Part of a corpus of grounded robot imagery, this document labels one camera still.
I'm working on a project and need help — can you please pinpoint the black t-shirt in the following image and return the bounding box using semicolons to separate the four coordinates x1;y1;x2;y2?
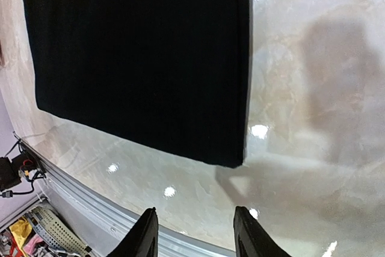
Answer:
23;0;252;168

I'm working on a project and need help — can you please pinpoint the perforated metal front panel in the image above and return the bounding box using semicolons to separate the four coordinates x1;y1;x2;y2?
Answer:
0;202;97;257

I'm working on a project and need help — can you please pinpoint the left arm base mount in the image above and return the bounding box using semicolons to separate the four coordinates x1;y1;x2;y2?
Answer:
1;139;47;199

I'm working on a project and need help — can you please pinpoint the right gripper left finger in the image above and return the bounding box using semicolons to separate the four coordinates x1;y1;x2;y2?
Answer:
112;208;159;257

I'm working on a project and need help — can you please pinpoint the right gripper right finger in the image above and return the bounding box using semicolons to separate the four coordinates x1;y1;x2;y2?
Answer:
233;206;291;257

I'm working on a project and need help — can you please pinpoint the aluminium front rail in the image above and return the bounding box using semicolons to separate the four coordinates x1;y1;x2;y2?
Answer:
17;137;235;256

